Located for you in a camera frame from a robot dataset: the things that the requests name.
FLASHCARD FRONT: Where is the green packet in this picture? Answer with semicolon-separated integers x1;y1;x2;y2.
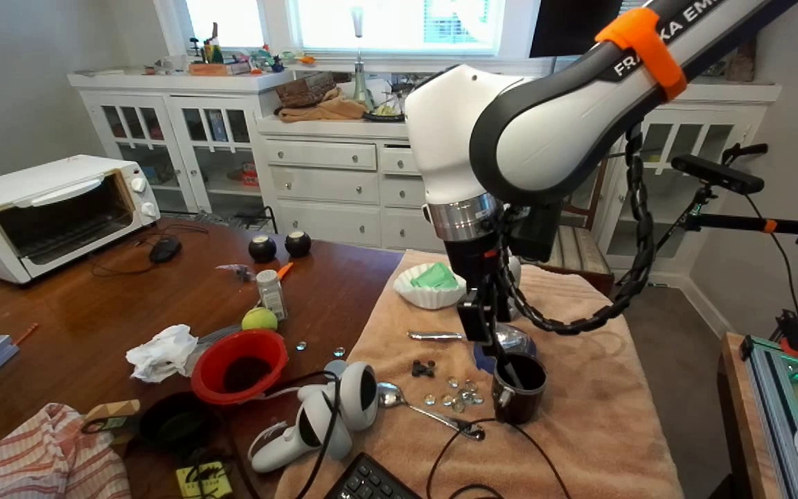
409;263;461;290

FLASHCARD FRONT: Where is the toaster oven door handle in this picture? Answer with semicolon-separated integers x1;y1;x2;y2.
14;179;106;209

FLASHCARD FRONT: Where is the striped cloth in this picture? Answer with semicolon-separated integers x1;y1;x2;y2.
0;403;134;499

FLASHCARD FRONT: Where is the small wooden box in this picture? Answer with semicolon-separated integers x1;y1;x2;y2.
81;399;143;445

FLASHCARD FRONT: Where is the clear plastic wrapper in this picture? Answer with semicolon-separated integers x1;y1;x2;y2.
215;263;256;283

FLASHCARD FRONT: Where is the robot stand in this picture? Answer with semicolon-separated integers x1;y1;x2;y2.
716;331;798;499

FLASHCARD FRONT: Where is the yellow tennis ball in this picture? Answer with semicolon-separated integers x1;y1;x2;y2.
242;307;279;333

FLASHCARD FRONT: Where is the black pen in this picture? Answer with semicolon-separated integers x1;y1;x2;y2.
500;350;526;390

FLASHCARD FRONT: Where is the black mug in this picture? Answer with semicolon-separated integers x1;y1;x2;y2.
491;352;549;426

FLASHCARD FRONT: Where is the black bowl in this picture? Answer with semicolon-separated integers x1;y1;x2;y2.
137;392;224;453

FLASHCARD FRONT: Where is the wooden chair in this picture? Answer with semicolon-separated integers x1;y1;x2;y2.
536;158;616;295

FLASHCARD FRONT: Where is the window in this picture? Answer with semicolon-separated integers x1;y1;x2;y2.
183;0;267;51
287;0;506;58

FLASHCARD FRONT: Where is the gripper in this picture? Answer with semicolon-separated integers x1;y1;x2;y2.
445;230;515;362

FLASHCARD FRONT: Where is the black round ball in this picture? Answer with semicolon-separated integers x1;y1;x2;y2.
284;230;312;259
248;234;278;264

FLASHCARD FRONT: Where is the black keyboard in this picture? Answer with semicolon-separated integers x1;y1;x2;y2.
323;452;423;499

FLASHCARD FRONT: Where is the heap of clear glass beads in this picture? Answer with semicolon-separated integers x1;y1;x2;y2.
423;376;485;414

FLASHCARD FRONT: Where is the crumpled white tissue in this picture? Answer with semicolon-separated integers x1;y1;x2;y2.
125;324;200;385

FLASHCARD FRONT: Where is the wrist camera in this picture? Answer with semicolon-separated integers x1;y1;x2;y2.
506;202;565;263

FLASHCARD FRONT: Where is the black computer mouse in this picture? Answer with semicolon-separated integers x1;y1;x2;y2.
148;236;184;264

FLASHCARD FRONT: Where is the blue cloth piece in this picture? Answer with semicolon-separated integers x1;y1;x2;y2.
472;342;499;376

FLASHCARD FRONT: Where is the toaster oven door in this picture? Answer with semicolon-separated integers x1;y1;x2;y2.
0;172;138;269

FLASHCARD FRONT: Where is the metal spoon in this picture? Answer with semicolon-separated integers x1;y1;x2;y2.
377;382;487;442

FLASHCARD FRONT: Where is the tan cloth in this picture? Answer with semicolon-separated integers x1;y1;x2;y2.
278;87;369;124

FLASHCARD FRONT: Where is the black and red clamp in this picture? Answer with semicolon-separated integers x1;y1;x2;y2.
740;308;798;363

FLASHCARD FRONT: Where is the black monitor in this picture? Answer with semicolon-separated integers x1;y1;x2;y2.
529;0;626;59

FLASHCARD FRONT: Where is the white chest of drawers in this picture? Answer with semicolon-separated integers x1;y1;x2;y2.
256;114;450;253

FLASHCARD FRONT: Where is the white cabinet with glass doors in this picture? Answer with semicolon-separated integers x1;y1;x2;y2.
592;82;783;279
67;69;297;234

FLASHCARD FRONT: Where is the camera on mount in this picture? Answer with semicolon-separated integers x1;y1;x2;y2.
654;141;798;256

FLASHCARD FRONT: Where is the tan towel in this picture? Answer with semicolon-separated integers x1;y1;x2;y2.
274;249;685;499

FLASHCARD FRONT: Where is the tall glass bottle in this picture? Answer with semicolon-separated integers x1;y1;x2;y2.
351;6;373;110

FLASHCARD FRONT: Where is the red bowl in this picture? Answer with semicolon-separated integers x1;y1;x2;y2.
190;329;290;407

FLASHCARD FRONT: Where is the yellow packet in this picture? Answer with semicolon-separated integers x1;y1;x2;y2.
175;460;234;499

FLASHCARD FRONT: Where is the small bottle with white cap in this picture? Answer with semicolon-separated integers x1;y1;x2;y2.
256;269;290;322

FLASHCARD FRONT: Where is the white hand controller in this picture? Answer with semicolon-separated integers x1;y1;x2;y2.
298;360;380;432
248;390;355;475

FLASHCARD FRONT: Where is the brown wicker basket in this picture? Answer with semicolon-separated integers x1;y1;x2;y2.
274;71;338;109

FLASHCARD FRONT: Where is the black mouse cable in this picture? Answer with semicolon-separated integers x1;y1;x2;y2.
90;222;210;279

